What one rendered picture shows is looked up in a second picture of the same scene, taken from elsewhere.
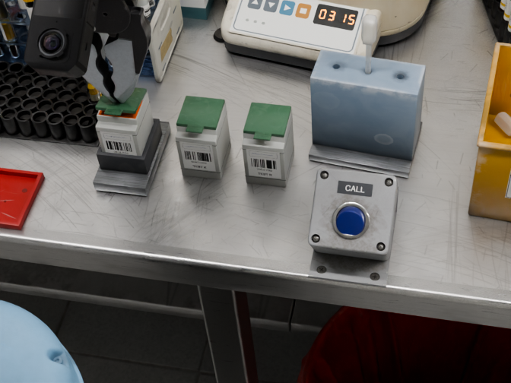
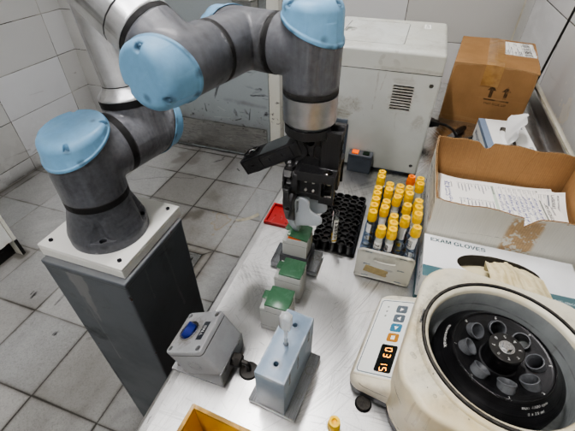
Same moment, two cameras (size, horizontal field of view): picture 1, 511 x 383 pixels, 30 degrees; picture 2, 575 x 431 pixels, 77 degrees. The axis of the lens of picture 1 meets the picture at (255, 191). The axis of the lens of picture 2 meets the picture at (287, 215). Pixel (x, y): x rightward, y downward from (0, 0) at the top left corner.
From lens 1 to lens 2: 77 cm
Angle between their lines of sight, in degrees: 61
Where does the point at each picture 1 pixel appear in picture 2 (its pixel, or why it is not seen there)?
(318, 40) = (368, 348)
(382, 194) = (193, 345)
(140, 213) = (261, 262)
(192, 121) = (285, 263)
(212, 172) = not seen: hidden behind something
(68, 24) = (257, 153)
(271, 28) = (381, 320)
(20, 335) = (76, 137)
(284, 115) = (279, 305)
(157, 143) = not seen: hidden behind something
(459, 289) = (151, 413)
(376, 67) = (288, 350)
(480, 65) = not seen: outside the picture
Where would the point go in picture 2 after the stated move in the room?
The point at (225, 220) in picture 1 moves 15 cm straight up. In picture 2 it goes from (246, 296) to (238, 235)
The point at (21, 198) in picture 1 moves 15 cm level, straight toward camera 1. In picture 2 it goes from (281, 222) to (213, 237)
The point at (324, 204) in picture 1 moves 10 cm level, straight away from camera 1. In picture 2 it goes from (203, 316) to (269, 325)
